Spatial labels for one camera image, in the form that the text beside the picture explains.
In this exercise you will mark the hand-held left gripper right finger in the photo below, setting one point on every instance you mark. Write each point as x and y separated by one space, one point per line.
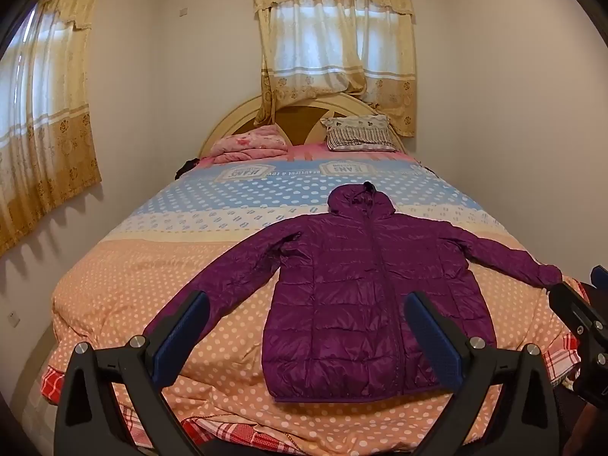
434 337

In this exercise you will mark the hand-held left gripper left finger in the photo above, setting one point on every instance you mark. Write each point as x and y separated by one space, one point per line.
180 337

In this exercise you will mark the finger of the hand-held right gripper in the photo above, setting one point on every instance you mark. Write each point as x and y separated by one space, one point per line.
601 279
570 308

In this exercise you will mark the purple puffer jacket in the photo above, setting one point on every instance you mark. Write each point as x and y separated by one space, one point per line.
351 294

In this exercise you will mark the bed with dotted cover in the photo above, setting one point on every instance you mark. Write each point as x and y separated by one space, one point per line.
166 270

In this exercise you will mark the red plaid sheet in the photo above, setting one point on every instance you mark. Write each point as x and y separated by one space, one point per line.
52 384

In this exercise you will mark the dark cloth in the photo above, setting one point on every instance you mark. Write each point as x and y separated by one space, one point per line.
187 167

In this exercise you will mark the pink floral blanket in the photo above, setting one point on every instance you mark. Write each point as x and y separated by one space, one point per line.
247 145

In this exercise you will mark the striped pillow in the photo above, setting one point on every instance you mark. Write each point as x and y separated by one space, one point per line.
356 133

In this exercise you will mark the cream wooden headboard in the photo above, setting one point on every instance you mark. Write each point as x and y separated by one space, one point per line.
228 123

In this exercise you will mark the long beige floral curtain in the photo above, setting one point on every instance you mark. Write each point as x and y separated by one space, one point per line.
47 128

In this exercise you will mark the short beige floral curtain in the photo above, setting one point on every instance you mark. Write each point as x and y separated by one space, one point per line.
308 33

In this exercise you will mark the white wall socket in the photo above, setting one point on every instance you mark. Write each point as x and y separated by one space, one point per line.
14 319

